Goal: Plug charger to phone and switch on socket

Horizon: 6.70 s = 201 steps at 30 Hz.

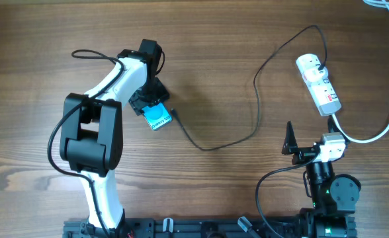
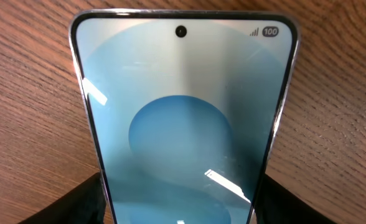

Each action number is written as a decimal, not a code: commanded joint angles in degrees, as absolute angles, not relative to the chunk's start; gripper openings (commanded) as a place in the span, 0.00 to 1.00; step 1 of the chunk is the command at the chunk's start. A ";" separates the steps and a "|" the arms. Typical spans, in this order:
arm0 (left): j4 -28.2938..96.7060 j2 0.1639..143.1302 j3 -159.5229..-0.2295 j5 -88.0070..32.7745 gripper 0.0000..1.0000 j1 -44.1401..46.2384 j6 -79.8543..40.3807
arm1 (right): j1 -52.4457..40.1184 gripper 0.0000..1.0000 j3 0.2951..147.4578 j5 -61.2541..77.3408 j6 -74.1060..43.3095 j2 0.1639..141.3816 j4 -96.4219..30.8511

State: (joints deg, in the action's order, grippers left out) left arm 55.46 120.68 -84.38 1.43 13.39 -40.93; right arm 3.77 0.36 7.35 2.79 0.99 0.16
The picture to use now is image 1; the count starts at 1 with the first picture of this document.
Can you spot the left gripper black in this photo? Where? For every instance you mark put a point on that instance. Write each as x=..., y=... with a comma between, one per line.
x=162, y=94

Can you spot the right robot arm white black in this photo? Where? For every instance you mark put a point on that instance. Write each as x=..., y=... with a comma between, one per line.
x=334, y=197

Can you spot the white charger plug adapter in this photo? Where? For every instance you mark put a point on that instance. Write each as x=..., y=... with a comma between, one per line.
x=314, y=74

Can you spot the black mounting rail base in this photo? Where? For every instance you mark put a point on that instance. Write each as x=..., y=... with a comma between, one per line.
x=294, y=226

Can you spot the white power strip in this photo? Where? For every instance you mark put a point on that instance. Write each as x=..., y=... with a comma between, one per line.
x=322, y=92

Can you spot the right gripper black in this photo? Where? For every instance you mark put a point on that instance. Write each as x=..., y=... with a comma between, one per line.
x=303, y=154

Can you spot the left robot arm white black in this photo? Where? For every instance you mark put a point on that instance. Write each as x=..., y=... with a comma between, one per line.
x=91, y=137

